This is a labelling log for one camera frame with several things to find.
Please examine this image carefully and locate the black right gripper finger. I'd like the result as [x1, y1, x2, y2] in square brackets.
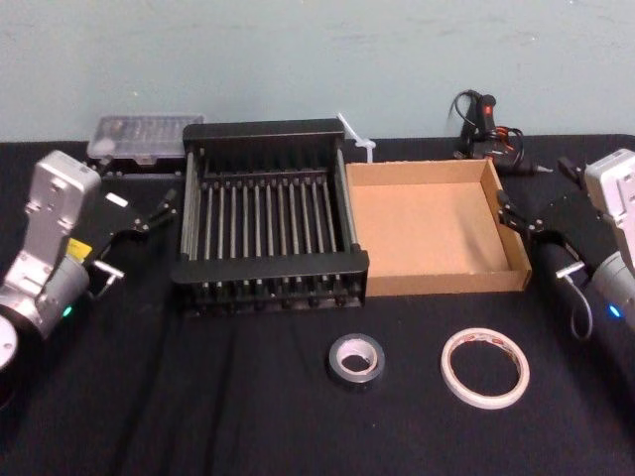
[499, 212, 545, 242]
[496, 189, 540, 229]

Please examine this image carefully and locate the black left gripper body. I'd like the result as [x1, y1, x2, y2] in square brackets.
[67, 178, 150, 265]

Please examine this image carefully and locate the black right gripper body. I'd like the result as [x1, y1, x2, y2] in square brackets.
[538, 187, 616, 264]

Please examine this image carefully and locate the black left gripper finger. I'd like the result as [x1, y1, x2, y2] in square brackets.
[142, 207, 180, 235]
[131, 187, 179, 234]

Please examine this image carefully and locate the white tape roll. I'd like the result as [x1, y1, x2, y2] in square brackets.
[440, 326, 531, 411]

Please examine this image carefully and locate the clear plastic case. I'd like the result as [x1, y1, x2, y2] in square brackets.
[86, 113, 206, 175]

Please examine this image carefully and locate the shallow brown cardboard tray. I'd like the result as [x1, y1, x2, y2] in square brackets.
[344, 157, 533, 298]

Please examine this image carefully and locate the black rack with steel bars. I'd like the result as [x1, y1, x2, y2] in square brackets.
[169, 117, 371, 318]

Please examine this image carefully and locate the black table cloth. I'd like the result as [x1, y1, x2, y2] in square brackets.
[0, 132, 635, 476]

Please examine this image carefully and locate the black corded tool red switch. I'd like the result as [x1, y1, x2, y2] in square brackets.
[448, 89, 555, 175]

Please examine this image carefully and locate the plain pale wall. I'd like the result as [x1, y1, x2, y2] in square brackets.
[0, 0, 635, 145]

